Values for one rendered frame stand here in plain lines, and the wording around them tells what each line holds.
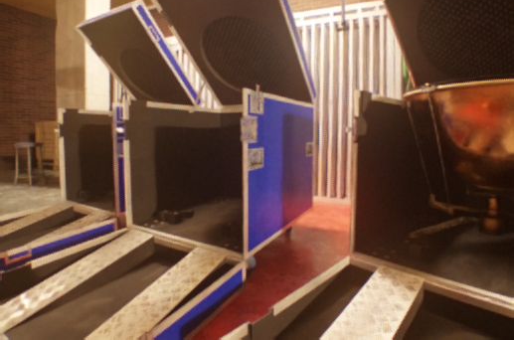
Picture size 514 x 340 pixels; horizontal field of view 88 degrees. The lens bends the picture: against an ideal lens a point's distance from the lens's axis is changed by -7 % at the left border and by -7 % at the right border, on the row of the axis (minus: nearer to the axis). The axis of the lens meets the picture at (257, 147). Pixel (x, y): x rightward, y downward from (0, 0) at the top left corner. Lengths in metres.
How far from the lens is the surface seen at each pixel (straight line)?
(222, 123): 2.58
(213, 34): 2.20
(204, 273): 1.37
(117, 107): 2.18
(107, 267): 1.65
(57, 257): 1.80
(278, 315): 1.17
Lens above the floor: 0.77
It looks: 3 degrees down
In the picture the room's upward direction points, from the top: straight up
